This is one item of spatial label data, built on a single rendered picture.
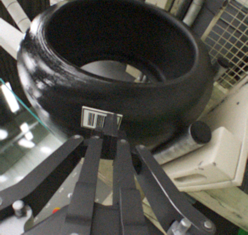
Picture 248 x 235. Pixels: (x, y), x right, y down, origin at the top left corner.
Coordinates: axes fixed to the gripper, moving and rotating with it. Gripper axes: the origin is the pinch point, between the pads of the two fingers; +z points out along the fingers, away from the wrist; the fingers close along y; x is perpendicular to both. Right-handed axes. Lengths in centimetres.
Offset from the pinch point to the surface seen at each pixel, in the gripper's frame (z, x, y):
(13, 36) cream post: 77, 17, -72
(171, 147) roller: 9.4, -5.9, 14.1
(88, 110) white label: 4.0, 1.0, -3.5
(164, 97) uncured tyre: 7.7, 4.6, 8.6
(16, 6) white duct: 116, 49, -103
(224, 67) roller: 21.3, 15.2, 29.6
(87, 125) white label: 5.0, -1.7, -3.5
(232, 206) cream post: 17, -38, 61
